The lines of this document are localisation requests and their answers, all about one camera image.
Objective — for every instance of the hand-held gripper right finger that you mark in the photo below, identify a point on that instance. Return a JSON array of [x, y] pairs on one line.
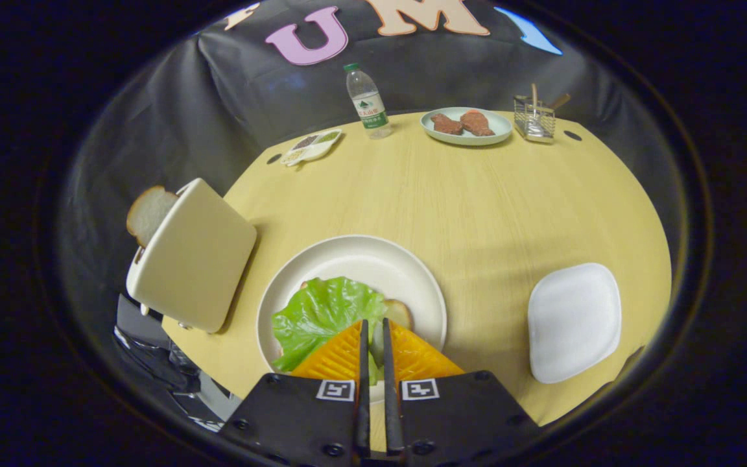
[[458, 421]]

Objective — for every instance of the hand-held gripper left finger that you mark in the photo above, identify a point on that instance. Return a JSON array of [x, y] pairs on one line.
[[296, 421]]

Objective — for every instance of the green lettuce leaf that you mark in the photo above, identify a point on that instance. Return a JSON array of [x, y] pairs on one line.
[[321, 311]]

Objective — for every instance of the toasted bread slice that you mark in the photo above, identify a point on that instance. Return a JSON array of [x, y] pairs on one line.
[[150, 214]]

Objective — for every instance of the white bread slice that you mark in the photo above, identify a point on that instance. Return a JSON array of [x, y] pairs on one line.
[[401, 312]]

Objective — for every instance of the white square plate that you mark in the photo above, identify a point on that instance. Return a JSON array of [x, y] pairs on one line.
[[574, 321]]

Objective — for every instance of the dark shiny object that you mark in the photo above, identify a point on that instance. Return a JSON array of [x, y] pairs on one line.
[[153, 353]]

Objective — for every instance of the beige round plate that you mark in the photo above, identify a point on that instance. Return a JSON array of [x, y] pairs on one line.
[[360, 259]]

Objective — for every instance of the cream toaster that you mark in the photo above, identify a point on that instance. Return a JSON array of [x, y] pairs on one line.
[[198, 259]]

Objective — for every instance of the white divided sauce tray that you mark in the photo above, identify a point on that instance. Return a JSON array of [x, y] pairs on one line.
[[312, 148]]

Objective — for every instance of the brown meat piece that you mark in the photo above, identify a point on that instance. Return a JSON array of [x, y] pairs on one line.
[[477, 123], [446, 124]]

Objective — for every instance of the pale green round plate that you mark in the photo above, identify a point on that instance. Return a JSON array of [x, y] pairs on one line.
[[500, 126]]

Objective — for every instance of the clear utensil holder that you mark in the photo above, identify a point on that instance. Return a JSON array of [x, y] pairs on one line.
[[534, 124]]

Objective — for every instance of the clear plastic water bottle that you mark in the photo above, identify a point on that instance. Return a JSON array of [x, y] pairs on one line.
[[368, 107]]

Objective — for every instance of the light wooden stick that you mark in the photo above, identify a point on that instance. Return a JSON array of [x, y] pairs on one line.
[[533, 94]]

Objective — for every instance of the black backdrop cloth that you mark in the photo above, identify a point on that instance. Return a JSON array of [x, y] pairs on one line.
[[231, 84]]

